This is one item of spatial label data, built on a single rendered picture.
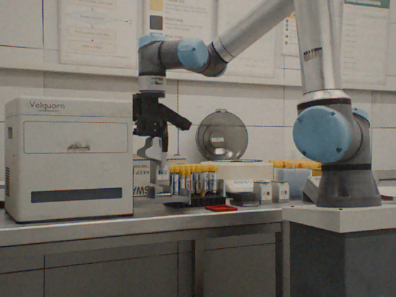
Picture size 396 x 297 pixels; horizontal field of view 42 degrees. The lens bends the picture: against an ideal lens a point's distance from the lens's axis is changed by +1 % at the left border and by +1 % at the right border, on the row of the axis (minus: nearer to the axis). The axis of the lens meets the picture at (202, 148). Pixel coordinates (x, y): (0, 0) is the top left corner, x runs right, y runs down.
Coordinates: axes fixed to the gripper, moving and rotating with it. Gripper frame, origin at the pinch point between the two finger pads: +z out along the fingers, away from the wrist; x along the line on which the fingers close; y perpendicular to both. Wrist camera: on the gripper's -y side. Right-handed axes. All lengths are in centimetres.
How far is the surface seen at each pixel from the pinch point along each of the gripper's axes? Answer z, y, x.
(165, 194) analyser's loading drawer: 7.3, -0.6, 2.9
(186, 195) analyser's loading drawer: 8.2, -7.3, 1.5
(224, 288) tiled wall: 55, -53, -59
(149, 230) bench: 15.8, 6.2, 8.6
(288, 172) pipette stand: 3.3, -48.8, -7.6
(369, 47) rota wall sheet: -52, -132, -58
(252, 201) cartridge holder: 11.0, -29.5, 0.4
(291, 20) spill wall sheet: -61, -88, -59
